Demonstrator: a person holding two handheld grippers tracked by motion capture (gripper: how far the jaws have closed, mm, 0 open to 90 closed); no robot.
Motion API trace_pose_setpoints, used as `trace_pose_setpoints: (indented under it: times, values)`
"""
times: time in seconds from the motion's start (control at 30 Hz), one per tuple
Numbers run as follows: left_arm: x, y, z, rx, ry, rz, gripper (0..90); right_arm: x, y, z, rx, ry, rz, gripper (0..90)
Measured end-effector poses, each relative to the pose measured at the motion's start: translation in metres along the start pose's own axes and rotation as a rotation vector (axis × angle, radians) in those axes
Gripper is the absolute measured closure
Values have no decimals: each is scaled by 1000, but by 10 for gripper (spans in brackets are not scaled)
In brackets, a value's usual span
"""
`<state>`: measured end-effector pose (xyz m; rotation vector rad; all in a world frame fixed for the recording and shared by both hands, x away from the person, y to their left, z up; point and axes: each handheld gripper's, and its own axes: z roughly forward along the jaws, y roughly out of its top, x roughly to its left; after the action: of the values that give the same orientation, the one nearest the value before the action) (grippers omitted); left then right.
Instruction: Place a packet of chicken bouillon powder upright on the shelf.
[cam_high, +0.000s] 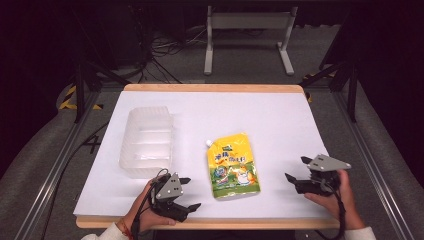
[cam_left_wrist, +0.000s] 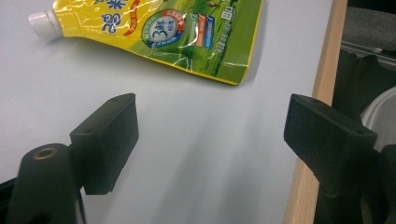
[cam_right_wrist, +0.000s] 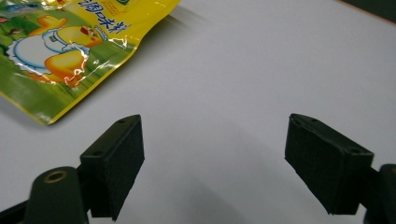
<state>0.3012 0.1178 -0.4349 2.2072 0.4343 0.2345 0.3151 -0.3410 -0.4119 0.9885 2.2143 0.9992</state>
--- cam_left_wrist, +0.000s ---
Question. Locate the grey chair seat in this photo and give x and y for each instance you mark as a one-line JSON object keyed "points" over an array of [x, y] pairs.
{"points": [[369, 26]]}

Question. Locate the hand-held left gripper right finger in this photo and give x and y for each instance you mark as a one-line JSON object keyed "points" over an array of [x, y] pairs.
{"points": [[330, 146]]}

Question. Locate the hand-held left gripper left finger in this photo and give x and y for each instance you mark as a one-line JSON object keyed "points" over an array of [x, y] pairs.
{"points": [[102, 146]]}

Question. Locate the white round bin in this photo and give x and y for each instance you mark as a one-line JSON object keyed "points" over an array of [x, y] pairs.
{"points": [[382, 116]]}

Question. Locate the black bin liner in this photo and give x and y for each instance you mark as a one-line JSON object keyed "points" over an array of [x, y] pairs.
{"points": [[358, 81]]}

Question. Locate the yellow green spout pouch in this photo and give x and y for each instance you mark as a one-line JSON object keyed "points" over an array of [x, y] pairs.
{"points": [[174, 34]]}

